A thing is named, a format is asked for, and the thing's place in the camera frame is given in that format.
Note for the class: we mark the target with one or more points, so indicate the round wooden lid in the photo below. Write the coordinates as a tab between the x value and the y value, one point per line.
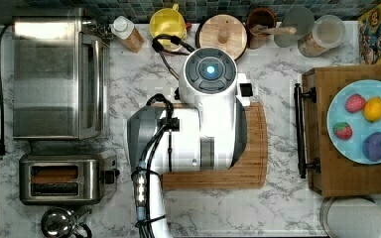
225	32

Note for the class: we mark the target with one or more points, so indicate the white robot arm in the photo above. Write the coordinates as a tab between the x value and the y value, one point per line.
208	132

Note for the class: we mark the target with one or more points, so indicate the red toy strawberry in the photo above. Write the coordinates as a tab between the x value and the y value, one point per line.
342	130

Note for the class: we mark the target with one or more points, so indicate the light blue plate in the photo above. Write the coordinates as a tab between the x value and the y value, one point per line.
361	127

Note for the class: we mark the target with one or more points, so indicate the bread slice in toaster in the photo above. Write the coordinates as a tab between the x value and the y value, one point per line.
54	175

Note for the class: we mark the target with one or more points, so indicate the shiny metal kettle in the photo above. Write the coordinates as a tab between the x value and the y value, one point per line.
66	222

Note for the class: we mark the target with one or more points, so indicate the purple toy plum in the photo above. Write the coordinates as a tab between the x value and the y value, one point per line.
371	147

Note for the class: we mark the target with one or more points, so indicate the bamboo cutting board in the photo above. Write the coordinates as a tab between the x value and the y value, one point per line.
250	170

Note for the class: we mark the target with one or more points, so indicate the brown utensil holder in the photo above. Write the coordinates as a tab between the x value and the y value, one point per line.
258	21

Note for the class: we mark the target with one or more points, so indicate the white paper towel roll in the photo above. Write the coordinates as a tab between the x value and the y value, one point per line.
353	217

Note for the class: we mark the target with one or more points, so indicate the white-capped spice bottle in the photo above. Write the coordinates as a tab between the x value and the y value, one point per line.
128	35

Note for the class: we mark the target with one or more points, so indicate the wooden tray with black handles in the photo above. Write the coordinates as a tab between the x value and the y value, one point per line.
329	172

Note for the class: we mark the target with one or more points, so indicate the wooden utensil handle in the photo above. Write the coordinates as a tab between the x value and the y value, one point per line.
274	30

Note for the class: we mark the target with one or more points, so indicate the yellow toy lemon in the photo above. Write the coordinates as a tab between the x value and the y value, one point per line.
372	109

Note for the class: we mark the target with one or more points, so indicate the clear plastic jar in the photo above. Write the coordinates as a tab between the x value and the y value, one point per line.
327	33

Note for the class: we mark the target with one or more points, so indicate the stainless steel toaster oven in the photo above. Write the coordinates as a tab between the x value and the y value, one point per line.
60	74

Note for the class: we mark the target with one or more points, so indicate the pink toy strawberry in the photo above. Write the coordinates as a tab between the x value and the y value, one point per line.
354	103

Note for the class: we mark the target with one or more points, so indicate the yellow ceramic pitcher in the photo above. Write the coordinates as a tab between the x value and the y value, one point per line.
168	21

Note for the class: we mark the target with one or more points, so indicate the grey round lid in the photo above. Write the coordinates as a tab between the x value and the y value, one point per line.
299	17

